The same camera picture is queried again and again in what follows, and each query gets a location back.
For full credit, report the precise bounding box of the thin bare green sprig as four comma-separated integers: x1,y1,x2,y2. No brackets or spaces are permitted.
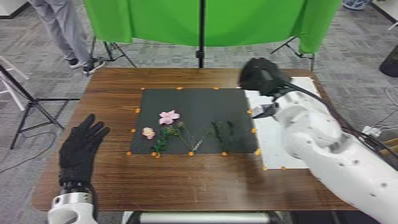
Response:
186,130,213,156

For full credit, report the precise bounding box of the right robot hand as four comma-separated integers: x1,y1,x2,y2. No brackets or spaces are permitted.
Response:
236,57,293,98

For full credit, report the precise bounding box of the pale grey bar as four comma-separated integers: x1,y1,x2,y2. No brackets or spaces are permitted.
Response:
126,211,280,224

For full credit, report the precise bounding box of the large pink flower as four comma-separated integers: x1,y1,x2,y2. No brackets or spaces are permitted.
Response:
156,109,195,155

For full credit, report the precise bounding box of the dark mat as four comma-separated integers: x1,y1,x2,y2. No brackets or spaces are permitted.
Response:
127,87,261,156

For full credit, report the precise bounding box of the black tripod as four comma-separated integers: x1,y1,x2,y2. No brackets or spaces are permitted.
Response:
0,63,81,151

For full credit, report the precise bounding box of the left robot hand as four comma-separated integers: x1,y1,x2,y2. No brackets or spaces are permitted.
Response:
56,113,111,194

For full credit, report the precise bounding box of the dark green sprig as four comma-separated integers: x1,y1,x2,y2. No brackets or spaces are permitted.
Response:
209,120,236,154

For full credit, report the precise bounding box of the white sheet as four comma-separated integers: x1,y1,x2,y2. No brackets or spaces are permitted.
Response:
243,76,326,171

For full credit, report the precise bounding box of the black stand pole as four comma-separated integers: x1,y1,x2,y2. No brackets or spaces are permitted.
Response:
195,0,207,69

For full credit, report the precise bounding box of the person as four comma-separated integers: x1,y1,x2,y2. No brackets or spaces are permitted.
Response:
24,0,108,75

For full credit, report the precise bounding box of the leafy green sprig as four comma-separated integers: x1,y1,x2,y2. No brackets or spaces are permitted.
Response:
150,125,181,158

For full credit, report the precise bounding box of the small pink flower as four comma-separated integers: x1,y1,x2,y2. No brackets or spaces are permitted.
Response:
140,126,158,141

